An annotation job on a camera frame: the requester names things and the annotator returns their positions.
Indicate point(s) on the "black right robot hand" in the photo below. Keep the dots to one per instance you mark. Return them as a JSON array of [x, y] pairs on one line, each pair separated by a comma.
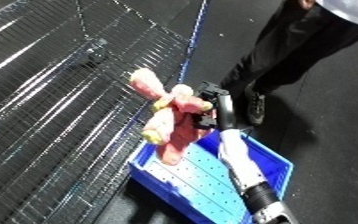
[[224, 111]]

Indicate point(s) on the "red and pink soft toy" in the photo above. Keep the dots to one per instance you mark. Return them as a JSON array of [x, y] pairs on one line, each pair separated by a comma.
[[172, 130]]

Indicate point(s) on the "pale right robot arm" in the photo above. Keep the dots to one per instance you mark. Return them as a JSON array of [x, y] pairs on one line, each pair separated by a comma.
[[243, 166]]

